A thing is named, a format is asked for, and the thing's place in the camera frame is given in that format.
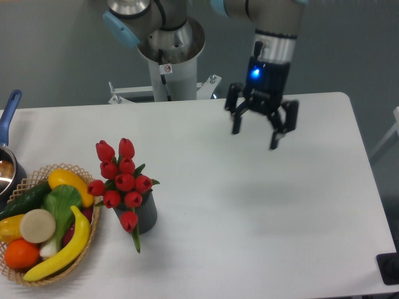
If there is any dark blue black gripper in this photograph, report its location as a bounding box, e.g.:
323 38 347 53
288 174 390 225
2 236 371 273
224 56 299 150

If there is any red tulip bouquet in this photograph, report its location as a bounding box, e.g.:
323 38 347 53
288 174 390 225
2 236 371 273
87 138 159 253

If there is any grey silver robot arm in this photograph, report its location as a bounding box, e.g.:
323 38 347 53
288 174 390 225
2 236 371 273
103 1 306 150

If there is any dark grey ribbed vase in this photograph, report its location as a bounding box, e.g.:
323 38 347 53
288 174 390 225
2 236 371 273
113 190 158 235

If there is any purple red vegetable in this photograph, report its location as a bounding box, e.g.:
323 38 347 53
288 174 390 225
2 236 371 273
62 207 93 247

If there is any black device at table edge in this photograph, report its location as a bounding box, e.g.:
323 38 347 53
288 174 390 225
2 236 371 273
376 252 398 285

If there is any yellow lemon squash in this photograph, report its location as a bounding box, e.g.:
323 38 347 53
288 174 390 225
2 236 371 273
47 168 94 208

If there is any green bok choy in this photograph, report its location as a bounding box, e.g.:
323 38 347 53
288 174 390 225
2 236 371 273
39 184 82 260

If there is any woven wicker basket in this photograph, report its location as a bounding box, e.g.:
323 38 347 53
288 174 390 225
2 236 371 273
1 163 100 287

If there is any yellow banana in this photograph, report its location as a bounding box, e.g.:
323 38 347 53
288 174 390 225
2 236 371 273
23 206 90 282

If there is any green cucumber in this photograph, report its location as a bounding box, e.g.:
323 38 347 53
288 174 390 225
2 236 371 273
1 181 51 220

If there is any beige round slice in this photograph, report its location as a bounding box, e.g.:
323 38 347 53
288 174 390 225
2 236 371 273
19 209 56 244

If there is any yellow bell pepper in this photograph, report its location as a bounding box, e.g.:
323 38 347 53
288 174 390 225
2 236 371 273
1 214 24 244

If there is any orange fruit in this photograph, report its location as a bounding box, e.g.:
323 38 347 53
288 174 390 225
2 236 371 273
4 239 39 269

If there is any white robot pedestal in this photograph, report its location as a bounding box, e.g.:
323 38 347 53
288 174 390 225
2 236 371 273
108 16 222 104

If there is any white frame at right edge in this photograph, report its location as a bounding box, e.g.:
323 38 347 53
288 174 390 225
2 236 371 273
369 107 398 166

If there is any blue handled saucepan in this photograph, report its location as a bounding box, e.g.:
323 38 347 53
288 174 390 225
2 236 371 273
1 90 26 210

